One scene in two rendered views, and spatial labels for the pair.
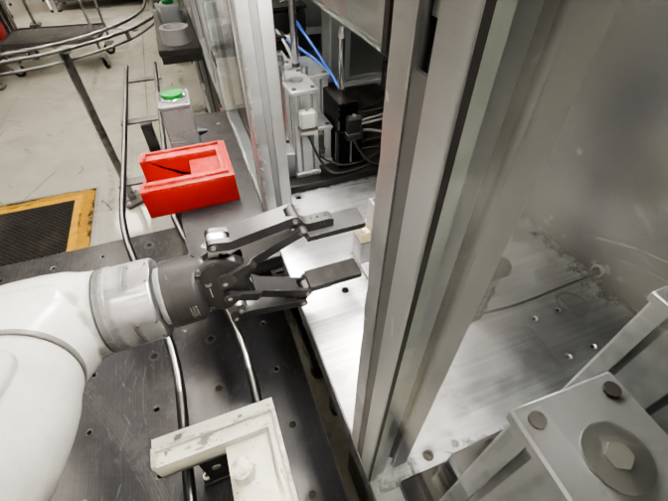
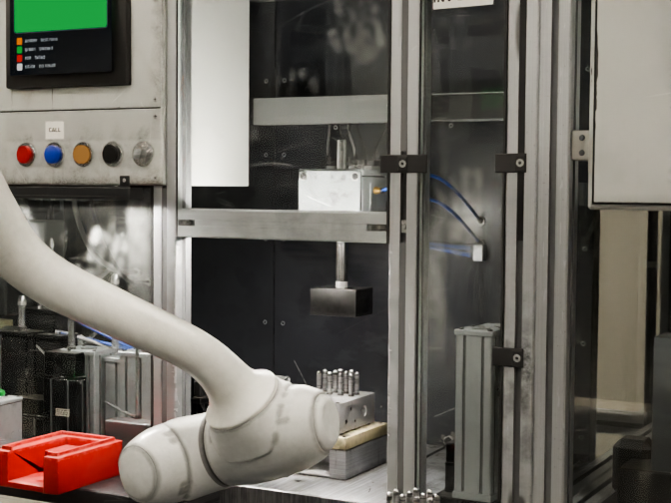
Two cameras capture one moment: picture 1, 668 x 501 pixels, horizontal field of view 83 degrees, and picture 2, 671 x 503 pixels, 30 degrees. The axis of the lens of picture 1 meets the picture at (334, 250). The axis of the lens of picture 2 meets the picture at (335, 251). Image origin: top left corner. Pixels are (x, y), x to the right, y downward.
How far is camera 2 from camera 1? 169 cm
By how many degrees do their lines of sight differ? 56
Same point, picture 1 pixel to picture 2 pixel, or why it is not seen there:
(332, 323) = (313, 489)
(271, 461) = not seen: outside the picture
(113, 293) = not seen: hidden behind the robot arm
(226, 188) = (114, 457)
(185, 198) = (86, 468)
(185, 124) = (14, 422)
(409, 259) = (411, 291)
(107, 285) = not seen: hidden behind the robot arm
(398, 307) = (410, 315)
